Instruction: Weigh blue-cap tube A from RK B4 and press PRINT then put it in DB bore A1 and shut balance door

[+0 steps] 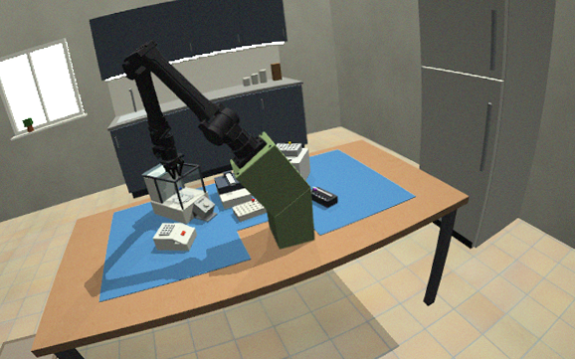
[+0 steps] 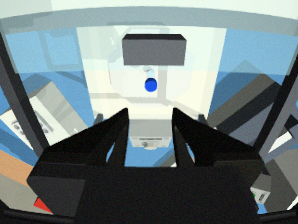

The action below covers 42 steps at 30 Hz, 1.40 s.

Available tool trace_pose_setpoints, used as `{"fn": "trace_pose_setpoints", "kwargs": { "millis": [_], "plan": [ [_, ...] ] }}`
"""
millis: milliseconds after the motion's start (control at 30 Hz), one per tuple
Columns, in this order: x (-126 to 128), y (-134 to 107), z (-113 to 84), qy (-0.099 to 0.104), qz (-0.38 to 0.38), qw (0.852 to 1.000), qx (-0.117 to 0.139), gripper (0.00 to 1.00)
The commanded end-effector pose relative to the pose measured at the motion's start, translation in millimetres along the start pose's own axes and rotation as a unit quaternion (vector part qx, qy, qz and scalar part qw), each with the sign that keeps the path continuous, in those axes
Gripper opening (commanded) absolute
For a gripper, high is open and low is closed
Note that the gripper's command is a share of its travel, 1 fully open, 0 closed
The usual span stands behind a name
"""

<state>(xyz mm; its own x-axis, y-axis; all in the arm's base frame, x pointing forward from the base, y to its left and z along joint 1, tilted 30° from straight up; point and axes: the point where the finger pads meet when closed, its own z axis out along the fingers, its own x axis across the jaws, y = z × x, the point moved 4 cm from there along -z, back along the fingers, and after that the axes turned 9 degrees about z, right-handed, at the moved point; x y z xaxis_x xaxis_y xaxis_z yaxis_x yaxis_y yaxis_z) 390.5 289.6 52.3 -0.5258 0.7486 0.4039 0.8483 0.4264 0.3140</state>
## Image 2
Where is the white block with rows of round holes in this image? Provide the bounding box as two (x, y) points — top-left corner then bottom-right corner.
(0, 107), (33, 150)

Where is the blue bench mat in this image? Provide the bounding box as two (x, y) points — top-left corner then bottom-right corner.
(0, 87), (267, 214)

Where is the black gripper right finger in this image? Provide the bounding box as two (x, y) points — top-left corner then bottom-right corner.
(172, 107), (265, 188)

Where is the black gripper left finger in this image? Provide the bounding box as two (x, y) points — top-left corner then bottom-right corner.
(36, 107), (129, 166)

